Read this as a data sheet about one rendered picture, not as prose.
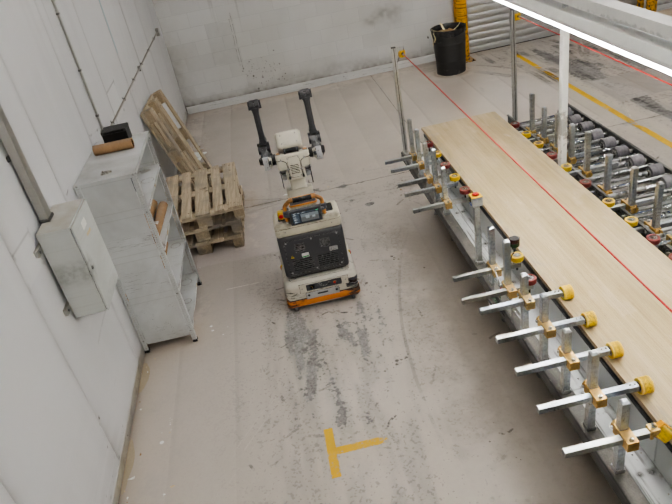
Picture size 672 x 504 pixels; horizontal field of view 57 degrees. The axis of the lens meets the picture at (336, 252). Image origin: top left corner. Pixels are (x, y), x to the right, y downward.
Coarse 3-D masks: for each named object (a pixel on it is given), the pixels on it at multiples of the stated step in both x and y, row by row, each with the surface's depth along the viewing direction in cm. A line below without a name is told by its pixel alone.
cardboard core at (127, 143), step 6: (126, 138) 484; (102, 144) 481; (108, 144) 481; (114, 144) 480; (120, 144) 481; (126, 144) 481; (132, 144) 488; (96, 150) 480; (102, 150) 481; (108, 150) 481; (114, 150) 482; (120, 150) 485
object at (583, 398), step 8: (624, 384) 280; (632, 384) 279; (608, 392) 277; (616, 392) 277; (624, 392) 278; (632, 392) 278; (560, 400) 278; (568, 400) 277; (576, 400) 277; (584, 400) 277; (544, 408) 276; (552, 408) 276; (560, 408) 277
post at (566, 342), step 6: (564, 330) 295; (570, 330) 294; (564, 336) 296; (570, 336) 296; (564, 342) 297; (570, 342) 298; (564, 348) 299; (570, 348) 300; (564, 366) 305; (564, 372) 307; (570, 372) 308; (564, 378) 309; (564, 384) 311; (564, 390) 314
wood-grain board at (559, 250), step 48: (480, 144) 537; (528, 144) 521; (480, 192) 465; (528, 192) 453; (576, 192) 441; (528, 240) 400; (576, 240) 391; (624, 240) 382; (576, 288) 352; (624, 288) 344; (624, 336) 313
